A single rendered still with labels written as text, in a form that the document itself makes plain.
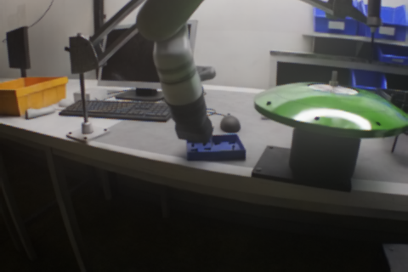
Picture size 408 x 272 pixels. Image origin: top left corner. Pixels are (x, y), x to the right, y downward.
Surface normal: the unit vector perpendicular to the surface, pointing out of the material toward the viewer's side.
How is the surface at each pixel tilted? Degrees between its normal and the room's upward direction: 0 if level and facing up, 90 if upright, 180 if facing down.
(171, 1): 104
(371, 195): 90
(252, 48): 90
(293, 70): 90
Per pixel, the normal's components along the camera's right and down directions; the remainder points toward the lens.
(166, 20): 0.23, 0.57
